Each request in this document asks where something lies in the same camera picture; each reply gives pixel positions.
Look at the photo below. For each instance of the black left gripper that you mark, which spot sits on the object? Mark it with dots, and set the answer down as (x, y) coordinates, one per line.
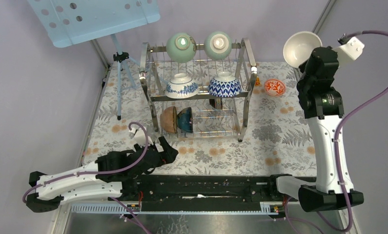
(169, 153)

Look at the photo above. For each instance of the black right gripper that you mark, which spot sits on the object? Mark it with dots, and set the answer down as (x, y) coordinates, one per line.
(302, 66)

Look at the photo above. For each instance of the orange bowl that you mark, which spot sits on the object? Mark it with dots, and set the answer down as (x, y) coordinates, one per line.
(299, 46)

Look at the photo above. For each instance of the teal blue bowl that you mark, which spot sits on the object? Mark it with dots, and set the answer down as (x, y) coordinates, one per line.
(184, 120)

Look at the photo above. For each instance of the red white coral bowl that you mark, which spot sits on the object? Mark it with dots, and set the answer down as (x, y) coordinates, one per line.
(274, 87)

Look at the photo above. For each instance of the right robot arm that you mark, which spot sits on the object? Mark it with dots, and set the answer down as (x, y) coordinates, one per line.
(323, 109)

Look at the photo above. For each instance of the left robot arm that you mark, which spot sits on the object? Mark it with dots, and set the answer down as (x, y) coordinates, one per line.
(113, 175)

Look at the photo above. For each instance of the steel two-tier dish rack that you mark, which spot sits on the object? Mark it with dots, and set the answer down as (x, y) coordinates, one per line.
(156, 69)

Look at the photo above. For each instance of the brown speckled bowl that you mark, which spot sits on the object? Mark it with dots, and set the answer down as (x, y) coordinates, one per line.
(168, 119)

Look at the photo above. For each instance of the floral tablecloth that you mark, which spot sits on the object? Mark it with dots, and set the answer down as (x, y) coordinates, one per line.
(277, 139)

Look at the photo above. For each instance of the white blue floral bowl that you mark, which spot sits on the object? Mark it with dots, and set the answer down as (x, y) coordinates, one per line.
(181, 86)

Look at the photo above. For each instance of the dark patterned bowl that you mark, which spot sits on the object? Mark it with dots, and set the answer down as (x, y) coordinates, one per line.
(216, 103)

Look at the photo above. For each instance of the blue white zigzag bowl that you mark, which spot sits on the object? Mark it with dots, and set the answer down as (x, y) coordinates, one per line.
(224, 85)

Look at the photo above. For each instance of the right green celadon bowl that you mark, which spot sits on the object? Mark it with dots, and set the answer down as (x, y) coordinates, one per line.
(218, 45)

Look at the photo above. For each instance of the green celadon bowl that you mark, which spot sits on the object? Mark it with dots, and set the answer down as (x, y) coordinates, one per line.
(218, 45)
(181, 47)

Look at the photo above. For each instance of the left green celadon bowl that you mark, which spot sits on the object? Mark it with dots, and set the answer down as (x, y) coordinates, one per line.
(181, 47)

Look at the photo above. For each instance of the light blue music stand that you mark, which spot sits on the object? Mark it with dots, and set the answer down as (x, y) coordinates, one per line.
(70, 22)

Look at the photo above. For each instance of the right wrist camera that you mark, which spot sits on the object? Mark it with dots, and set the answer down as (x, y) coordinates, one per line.
(349, 50)

